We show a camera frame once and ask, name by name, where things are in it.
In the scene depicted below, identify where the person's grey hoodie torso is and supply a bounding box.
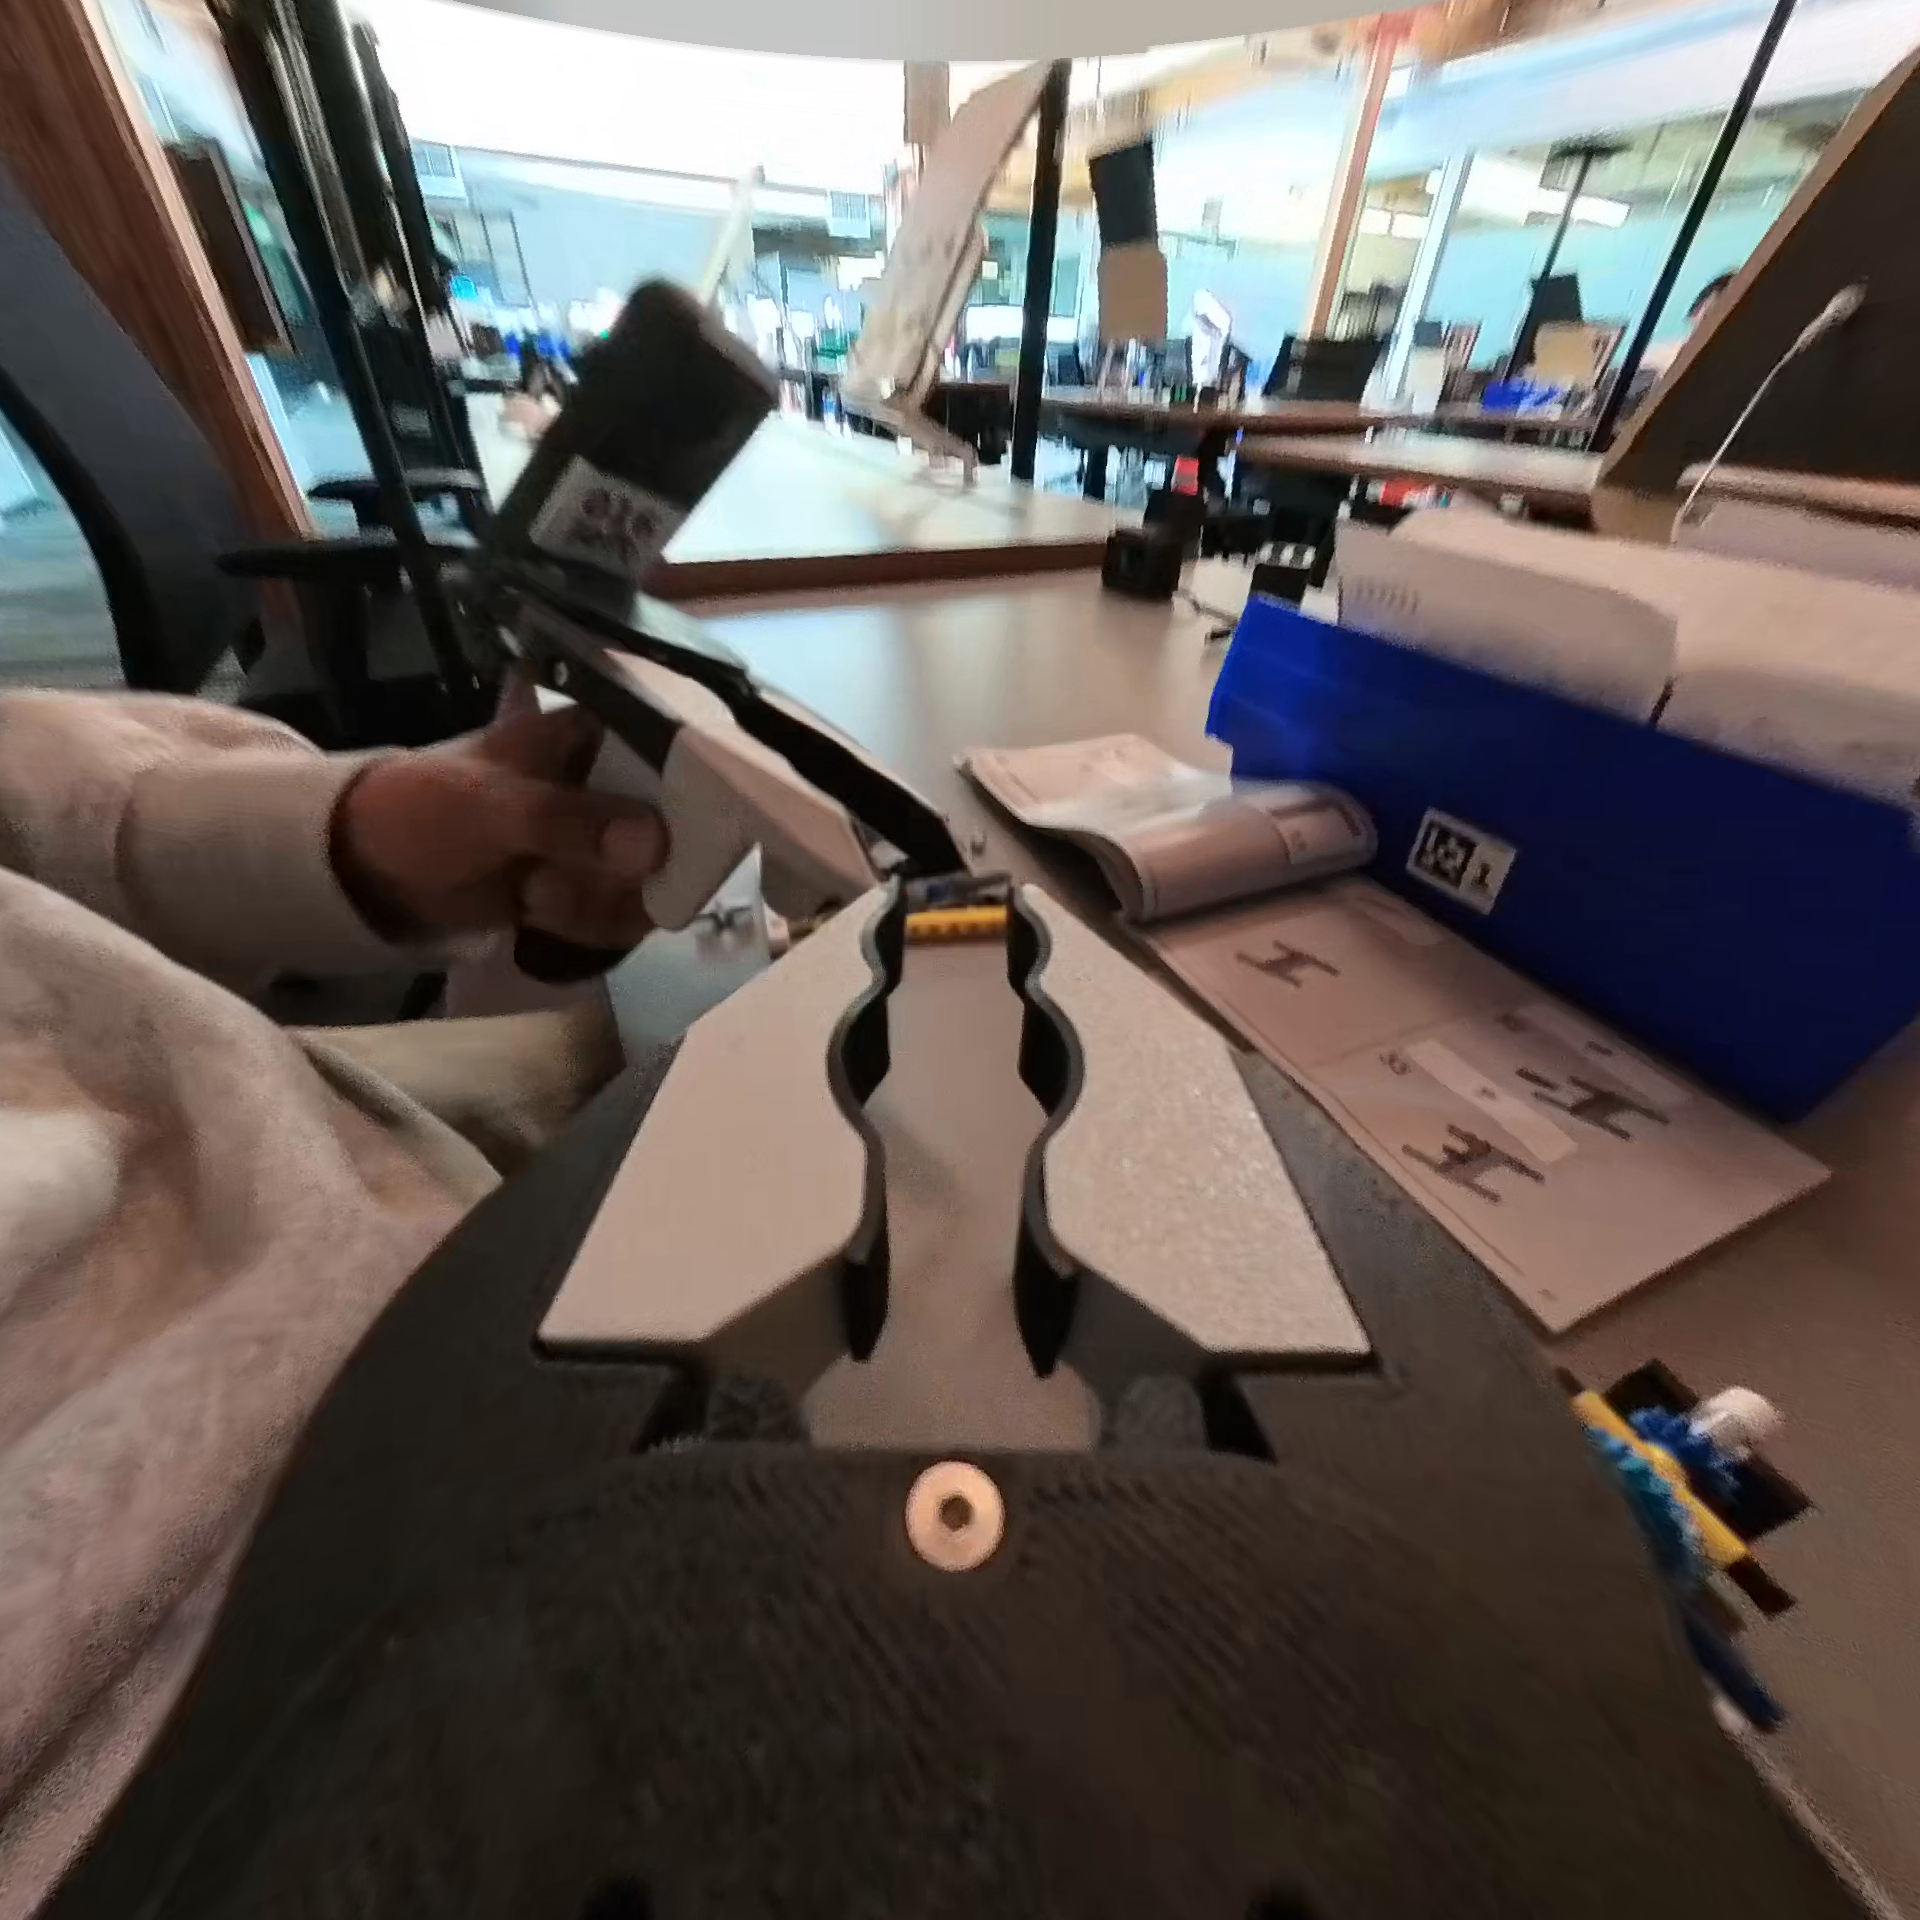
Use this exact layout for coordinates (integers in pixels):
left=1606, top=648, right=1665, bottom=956
left=0, top=861, right=629, bottom=1920

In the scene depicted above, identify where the black office chair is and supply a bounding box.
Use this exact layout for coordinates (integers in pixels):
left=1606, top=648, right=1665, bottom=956
left=0, top=152, right=506, bottom=752

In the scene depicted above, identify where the brown board panel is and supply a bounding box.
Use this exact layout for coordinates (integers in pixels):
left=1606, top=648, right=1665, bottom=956
left=1587, top=41, right=1920, bottom=545

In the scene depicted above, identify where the black cube box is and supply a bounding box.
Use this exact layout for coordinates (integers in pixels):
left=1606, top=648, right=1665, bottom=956
left=1102, top=516, right=1204, bottom=603

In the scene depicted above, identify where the white box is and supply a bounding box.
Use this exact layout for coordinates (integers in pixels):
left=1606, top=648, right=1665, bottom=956
left=1333, top=508, right=1920, bottom=775

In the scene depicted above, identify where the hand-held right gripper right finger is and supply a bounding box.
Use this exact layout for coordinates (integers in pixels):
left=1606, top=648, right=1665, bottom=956
left=1007, top=882, right=1371, bottom=1376

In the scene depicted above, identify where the person's left forearm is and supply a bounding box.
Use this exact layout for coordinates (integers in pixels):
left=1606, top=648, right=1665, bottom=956
left=0, top=689, right=396, bottom=986

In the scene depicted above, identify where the large blue plastic bin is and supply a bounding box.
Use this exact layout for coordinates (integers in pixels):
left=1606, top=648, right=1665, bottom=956
left=1207, top=592, right=1920, bottom=1127

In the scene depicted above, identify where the dark wall frame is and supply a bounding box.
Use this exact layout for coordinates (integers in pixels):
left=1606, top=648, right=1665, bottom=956
left=163, top=138, right=298, bottom=359

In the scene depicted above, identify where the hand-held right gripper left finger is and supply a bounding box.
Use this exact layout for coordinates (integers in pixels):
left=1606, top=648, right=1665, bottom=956
left=537, top=877, right=909, bottom=1403

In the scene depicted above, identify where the wood-edged grey table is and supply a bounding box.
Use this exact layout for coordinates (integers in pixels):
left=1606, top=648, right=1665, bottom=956
left=458, top=403, right=1161, bottom=607

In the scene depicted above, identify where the document stand with paper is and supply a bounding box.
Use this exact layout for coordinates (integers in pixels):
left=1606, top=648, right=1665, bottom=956
left=837, top=58, right=1055, bottom=484

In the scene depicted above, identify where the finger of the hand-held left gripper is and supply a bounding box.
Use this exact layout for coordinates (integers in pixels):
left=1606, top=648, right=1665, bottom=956
left=596, top=653, right=972, bottom=906

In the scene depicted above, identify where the flat instruction sheet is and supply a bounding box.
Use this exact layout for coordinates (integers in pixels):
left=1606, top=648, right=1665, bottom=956
left=1151, top=882, right=1836, bottom=1337

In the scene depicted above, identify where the partly built lego model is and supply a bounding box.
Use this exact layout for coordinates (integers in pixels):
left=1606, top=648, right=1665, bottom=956
left=1563, top=1354, right=1820, bottom=1737

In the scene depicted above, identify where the open instruction booklet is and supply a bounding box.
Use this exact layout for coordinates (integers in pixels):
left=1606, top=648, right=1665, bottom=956
left=958, top=732, right=1380, bottom=927

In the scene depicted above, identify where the person's left hand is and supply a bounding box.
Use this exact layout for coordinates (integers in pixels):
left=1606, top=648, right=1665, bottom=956
left=334, top=708, right=674, bottom=986

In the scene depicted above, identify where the black stand pole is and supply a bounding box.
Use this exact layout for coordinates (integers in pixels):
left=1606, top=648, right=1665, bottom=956
left=1007, top=58, right=1076, bottom=484

